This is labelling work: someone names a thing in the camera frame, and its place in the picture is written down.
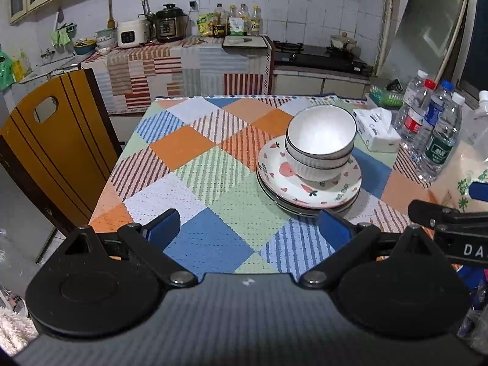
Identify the green hanging cloth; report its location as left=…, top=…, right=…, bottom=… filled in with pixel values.
left=51, top=28, right=71, bottom=46

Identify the brown wooden chair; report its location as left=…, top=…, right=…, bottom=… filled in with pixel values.
left=0, top=69, right=124, bottom=264

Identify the blue plastic packet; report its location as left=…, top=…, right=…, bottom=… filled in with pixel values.
left=455, top=263, right=488, bottom=302

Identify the green plastic basket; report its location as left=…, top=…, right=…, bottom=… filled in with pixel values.
left=369, top=85, right=407, bottom=107

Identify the white fluffy blanket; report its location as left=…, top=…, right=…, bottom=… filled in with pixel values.
left=0, top=307, right=39, bottom=355

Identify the blue bowl with food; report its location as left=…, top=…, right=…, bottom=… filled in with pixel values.
left=73, top=39, right=98, bottom=56

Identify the white cutting board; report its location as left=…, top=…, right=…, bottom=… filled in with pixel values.
left=222, top=35, right=268, bottom=49

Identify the water bottle with green label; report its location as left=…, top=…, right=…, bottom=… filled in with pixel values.
left=417, top=92, right=466, bottom=183

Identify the white tissue box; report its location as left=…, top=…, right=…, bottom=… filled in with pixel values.
left=353, top=107, right=402, bottom=152

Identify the blue plate with fried egg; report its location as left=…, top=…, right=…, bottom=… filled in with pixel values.
left=256, top=171, right=361, bottom=213

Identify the white plate with sun print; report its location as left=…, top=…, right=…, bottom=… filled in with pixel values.
left=257, top=175, right=359, bottom=217

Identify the yellow green seasoning packet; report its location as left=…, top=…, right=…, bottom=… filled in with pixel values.
left=197, top=13, right=215, bottom=38

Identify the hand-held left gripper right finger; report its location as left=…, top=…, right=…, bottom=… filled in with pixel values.
left=297, top=208, right=439, bottom=288

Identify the white rice cooker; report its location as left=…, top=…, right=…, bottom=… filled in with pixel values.
left=117, top=19, right=150, bottom=49

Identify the white ribbed bowl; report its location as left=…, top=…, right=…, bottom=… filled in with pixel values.
left=285, top=137, right=352, bottom=171
left=287, top=106, right=358, bottom=160
left=286, top=149, right=350, bottom=182

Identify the white pot with lid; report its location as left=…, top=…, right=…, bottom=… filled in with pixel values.
left=330, top=32, right=358, bottom=51

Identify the large metal sheet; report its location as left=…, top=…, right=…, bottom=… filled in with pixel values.
left=381, top=0, right=469, bottom=84

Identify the striped patchwork counter cloth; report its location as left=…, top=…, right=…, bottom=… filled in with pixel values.
left=82, top=38, right=272, bottom=115

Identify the clear bag of rice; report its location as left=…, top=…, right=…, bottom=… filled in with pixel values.
left=429, top=91, right=488, bottom=214

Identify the black pressure cooker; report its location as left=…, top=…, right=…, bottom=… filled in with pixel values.
left=154, top=4, right=188, bottom=43

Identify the water bottle with red label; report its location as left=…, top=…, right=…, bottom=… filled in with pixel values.
left=400, top=79, right=436, bottom=153

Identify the checked patchwork tablecloth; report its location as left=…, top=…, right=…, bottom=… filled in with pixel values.
left=88, top=95, right=450, bottom=275

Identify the water bottle with blue label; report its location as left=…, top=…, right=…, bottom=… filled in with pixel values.
left=421, top=81, right=454, bottom=130

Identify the yellow detergent bottle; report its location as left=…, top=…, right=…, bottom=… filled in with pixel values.
left=13, top=51, right=33, bottom=81

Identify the white plate with pink bunny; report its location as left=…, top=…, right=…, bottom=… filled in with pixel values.
left=257, top=139, right=363, bottom=208

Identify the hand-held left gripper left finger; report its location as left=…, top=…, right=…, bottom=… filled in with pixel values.
left=57, top=208, right=199, bottom=286

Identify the clear water bottle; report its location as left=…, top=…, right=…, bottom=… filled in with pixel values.
left=394, top=69, right=425, bottom=134

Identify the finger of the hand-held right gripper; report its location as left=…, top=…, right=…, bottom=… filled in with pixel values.
left=469, top=181, right=488, bottom=201
left=408, top=199, right=488, bottom=235

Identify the stack of bowls on counter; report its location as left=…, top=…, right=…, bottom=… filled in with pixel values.
left=95, top=27, right=117, bottom=48

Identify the green plastic bag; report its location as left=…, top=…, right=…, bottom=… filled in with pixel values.
left=0, top=46, right=16, bottom=90

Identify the black gas stove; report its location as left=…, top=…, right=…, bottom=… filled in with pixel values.
left=274, top=41, right=370, bottom=73

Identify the white base cabinet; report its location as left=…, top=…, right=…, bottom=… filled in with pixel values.
left=272, top=69, right=372, bottom=100

